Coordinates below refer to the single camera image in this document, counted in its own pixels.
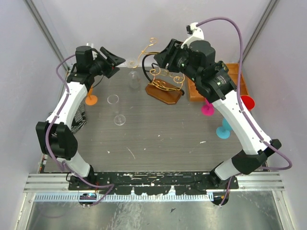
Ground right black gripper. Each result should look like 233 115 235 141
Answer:
153 38 200 83

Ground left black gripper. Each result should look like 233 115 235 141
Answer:
90 46 126 79

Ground clear wine glass front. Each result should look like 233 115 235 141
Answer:
125 58 141 90

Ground clear wine glass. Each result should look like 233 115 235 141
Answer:
107 94 126 126
125 58 141 90

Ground gold wire wine glass rack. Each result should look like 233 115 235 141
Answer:
136 37 186 105

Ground orange wine glass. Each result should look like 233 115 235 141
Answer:
85 88 98 106

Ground wooden compartment tray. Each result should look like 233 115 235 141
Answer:
187 63 249 102

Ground striped black white cloth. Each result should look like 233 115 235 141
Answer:
71 103 87 134

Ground pink wine glass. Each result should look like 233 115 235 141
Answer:
201 99 214 116

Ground red wine glass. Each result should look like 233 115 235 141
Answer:
241 95 255 111

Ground blue wine glass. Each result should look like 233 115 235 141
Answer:
216 118 232 139

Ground clear wine glass back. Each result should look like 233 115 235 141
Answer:
107 94 126 126

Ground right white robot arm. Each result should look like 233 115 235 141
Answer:
154 23 282 189

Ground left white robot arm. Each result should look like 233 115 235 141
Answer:
35 46 125 190

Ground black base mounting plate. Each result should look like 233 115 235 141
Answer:
68 170 239 197

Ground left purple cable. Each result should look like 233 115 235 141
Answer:
44 54 115 207

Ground white slotted cable duct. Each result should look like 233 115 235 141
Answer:
34 193 214 203

